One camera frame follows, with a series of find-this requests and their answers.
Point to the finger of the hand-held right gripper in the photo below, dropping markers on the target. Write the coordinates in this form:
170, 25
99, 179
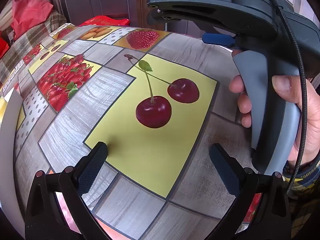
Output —
166, 18

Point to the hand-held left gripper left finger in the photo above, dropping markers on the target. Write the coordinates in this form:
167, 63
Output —
93, 165

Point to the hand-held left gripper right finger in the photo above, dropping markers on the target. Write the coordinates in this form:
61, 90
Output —
225, 170

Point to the white tray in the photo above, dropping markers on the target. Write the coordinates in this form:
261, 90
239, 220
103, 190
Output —
7, 135

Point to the person's right forearm plaid sleeve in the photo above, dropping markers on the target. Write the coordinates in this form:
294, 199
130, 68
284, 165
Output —
308, 177

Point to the person's right hand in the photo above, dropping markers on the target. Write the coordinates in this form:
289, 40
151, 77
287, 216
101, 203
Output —
307, 120

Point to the fruit printed tablecloth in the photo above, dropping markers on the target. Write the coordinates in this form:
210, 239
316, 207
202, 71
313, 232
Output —
190, 55

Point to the red printed bag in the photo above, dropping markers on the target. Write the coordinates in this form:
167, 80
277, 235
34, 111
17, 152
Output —
105, 21

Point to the red plastic bag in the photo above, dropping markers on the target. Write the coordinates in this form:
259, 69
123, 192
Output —
30, 12

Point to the plaid cloth cover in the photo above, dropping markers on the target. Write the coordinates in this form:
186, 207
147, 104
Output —
20, 47

